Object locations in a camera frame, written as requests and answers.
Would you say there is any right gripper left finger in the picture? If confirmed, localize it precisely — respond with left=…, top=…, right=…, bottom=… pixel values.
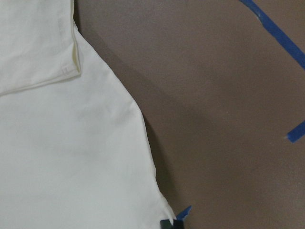
left=160, top=219, right=172, bottom=229

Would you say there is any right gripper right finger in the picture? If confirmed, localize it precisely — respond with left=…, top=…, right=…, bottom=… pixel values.
left=173, top=220, right=184, bottom=229

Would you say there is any cream long-sleeve printed shirt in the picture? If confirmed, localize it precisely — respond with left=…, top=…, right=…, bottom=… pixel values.
left=0, top=0, right=175, bottom=229

